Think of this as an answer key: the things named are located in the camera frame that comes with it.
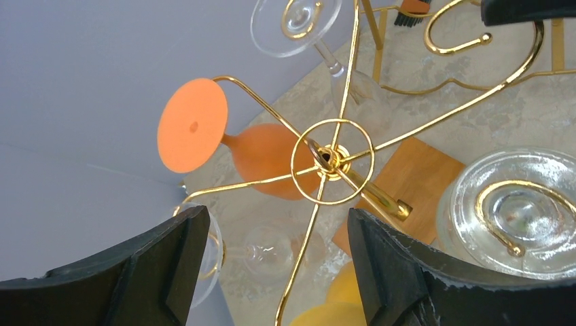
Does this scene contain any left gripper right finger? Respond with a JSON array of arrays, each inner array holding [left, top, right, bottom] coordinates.
[[347, 209, 575, 325]]

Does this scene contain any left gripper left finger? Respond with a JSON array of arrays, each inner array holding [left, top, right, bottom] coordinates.
[[1, 206, 210, 325]]

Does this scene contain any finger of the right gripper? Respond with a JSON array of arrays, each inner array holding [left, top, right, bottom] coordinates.
[[480, 0, 575, 26]]

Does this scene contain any yellow goblet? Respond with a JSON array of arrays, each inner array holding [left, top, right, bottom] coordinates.
[[290, 261, 367, 326]]

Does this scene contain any gold scroll glass rack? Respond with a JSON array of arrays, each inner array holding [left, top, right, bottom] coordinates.
[[173, 1, 545, 325]]

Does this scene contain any tall clear flute glass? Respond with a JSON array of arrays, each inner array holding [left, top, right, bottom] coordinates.
[[191, 207, 307, 308]]

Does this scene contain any orange plastic goblet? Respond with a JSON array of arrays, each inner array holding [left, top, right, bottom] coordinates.
[[157, 76, 320, 200]]

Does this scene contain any clear glass front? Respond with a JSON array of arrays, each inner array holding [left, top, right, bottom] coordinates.
[[249, 0, 383, 107]]

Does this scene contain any small orange black object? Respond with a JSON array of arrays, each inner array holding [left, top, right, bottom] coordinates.
[[394, 0, 431, 28]]

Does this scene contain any gold rectangular wire rack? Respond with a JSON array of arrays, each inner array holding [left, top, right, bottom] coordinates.
[[357, 0, 576, 96]]

